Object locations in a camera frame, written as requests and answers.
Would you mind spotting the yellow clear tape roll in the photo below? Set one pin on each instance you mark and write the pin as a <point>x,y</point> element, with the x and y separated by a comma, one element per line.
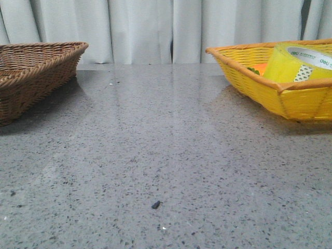
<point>292,62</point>

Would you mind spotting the small black debris piece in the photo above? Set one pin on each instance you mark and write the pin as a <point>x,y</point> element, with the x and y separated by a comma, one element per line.
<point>156,205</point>

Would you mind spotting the white curtain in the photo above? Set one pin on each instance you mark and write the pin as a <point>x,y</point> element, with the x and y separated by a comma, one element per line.
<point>161,32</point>

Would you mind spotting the orange toy carrot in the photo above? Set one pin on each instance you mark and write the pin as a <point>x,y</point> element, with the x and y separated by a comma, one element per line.
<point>258,69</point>

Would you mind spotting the yellow wicker basket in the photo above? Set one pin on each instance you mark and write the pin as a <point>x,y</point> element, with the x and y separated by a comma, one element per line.
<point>308,100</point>

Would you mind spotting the brown wicker basket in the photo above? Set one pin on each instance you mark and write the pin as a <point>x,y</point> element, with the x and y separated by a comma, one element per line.
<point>30,72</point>

